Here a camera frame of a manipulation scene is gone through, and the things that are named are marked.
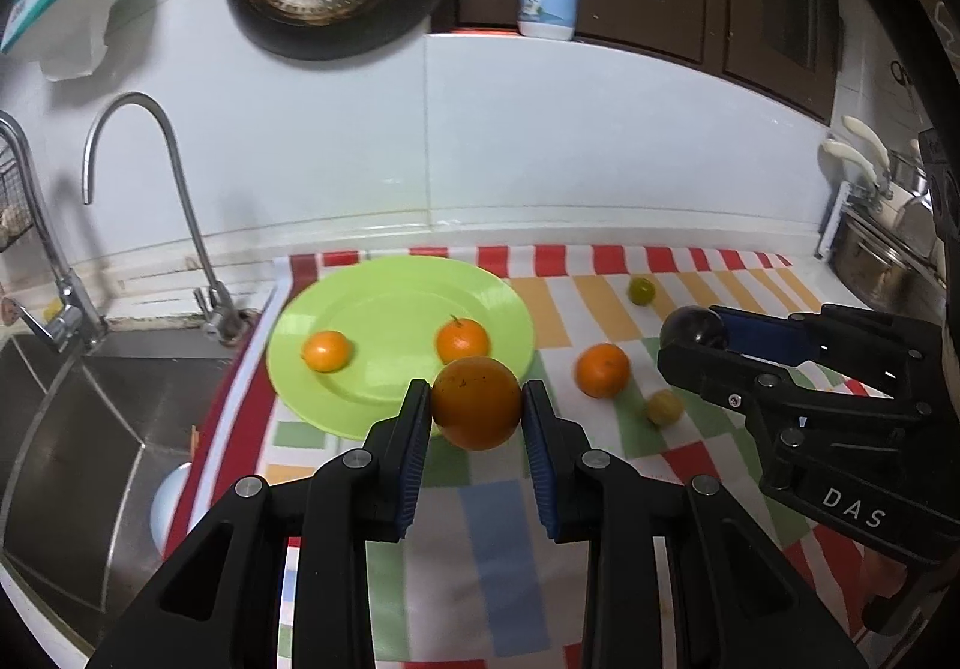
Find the brown wooden window frame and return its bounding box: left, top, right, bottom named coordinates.
left=431, top=0, right=845, bottom=126

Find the small yellow fruit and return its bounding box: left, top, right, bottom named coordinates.
left=646, top=391, right=683, bottom=427

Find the small orange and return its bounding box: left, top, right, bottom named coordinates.
left=302, top=330, right=353, bottom=374
left=574, top=343, right=632, bottom=400
left=436, top=315, right=491, bottom=365

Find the white bowl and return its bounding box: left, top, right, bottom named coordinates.
left=150, top=461, right=194, bottom=557

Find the large orange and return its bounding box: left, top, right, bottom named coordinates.
left=430, top=355, right=523, bottom=451

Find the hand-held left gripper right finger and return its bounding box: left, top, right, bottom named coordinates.
left=521, top=380, right=871, bottom=669

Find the large steel pot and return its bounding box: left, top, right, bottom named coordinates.
left=831, top=204, right=946, bottom=314

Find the white pot rack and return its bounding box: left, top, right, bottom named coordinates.
left=817, top=181, right=852, bottom=261

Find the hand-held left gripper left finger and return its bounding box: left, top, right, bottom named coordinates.
left=88, top=380, right=434, bottom=669

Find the cream handled saucepan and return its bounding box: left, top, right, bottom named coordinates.
left=840, top=114, right=895, bottom=166
left=821, top=139, right=901, bottom=220

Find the pull-out steel faucet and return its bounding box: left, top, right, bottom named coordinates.
left=0, top=114, right=107, bottom=351

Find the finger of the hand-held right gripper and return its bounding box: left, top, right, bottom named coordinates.
left=657, top=339, right=935, bottom=431
left=711, top=304, right=942, bottom=401

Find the dark plum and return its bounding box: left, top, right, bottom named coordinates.
left=660, top=307, right=730, bottom=359

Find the green plate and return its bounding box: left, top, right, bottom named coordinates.
left=266, top=258, right=536, bottom=440

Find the striped colourful table cloth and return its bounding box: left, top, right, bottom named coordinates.
left=161, top=245, right=931, bottom=669

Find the black wire basket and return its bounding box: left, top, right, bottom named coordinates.
left=0, top=133, right=35, bottom=254

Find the steel sink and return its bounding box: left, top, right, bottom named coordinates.
left=0, top=331, right=241, bottom=640

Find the gooseneck steel faucet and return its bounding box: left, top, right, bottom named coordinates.
left=82, top=91, right=252, bottom=344

